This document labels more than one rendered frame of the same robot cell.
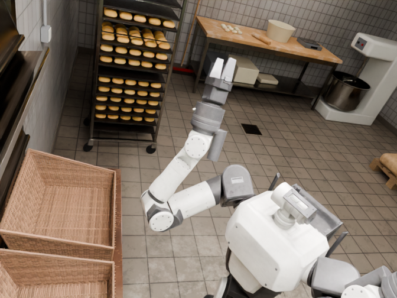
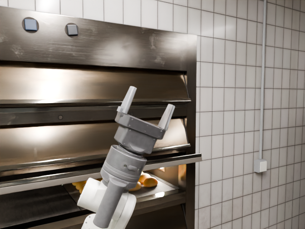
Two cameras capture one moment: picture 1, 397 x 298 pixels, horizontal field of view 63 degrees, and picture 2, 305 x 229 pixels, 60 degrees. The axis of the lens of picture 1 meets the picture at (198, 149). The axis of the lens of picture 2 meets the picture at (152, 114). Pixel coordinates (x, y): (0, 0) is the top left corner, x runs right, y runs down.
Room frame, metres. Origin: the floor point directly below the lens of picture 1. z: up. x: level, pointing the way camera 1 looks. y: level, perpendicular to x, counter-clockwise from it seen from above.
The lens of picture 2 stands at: (0.81, -0.59, 1.75)
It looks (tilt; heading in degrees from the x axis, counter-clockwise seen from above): 4 degrees down; 81
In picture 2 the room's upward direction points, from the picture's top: straight up
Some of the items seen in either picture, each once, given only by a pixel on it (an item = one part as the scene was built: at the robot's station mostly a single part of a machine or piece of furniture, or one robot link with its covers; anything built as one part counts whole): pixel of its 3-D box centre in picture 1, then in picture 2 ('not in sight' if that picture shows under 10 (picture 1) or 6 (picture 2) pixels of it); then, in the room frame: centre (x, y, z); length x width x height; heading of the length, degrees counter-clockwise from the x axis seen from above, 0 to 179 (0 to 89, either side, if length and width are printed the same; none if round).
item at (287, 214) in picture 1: (290, 205); not in sight; (0.72, -0.30, 1.47); 0.10 x 0.07 x 0.09; 48
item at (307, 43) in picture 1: (309, 44); not in sight; (5.42, -1.17, 0.94); 0.32 x 0.30 x 0.07; 22
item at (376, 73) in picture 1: (360, 80); not in sight; (5.32, -2.15, 0.66); 1.00 x 0.66 x 1.32; 112
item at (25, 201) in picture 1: (68, 204); not in sight; (1.10, 0.55, 0.72); 0.56 x 0.49 x 0.28; 21
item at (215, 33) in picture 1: (259, 66); not in sight; (5.10, -0.52, 0.45); 2.20 x 0.80 x 0.90; 112
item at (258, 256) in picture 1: (276, 243); not in sight; (0.76, -0.34, 1.26); 0.34 x 0.30 x 0.36; 48
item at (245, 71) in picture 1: (241, 69); not in sight; (5.00, -0.26, 0.35); 0.50 x 0.36 x 0.24; 23
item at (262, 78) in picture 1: (266, 78); not in sight; (5.18, -0.71, 0.27); 0.34 x 0.26 x 0.07; 118
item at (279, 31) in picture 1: (279, 31); not in sight; (5.23, -0.63, 1.01); 0.43 x 0.43 x 0.21
